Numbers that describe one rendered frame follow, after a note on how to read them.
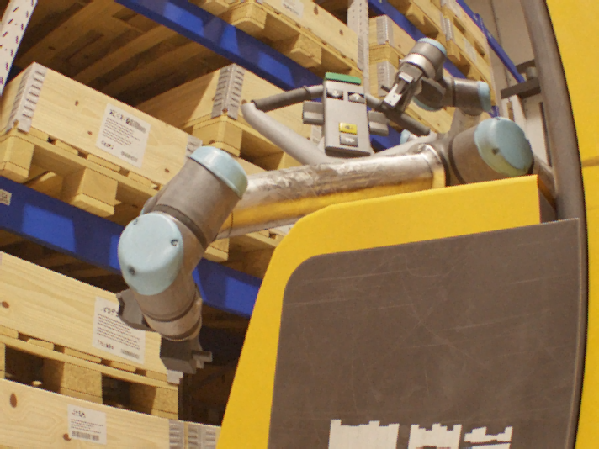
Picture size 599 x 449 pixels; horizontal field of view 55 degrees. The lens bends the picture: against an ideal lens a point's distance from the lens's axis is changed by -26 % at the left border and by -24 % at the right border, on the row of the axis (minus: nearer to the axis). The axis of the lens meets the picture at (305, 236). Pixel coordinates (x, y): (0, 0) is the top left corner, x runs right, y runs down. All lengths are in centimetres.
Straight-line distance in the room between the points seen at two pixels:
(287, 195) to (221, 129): 127
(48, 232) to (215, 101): 89
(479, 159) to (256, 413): 65
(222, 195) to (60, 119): 105
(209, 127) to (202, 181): 150
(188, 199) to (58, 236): 104
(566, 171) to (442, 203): 16
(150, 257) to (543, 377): 49
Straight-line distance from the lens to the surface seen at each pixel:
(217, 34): 254
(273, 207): 110
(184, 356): 100
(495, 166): 123
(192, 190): 89
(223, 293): 234
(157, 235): 85
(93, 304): 186
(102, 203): 194
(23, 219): 182
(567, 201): 73
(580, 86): 77
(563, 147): 75
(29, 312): 172
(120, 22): 285
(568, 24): 82
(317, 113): 151
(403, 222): 74
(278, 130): 147
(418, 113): 362
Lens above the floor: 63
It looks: 16 degrees up
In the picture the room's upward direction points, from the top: 4 degrees clockwise
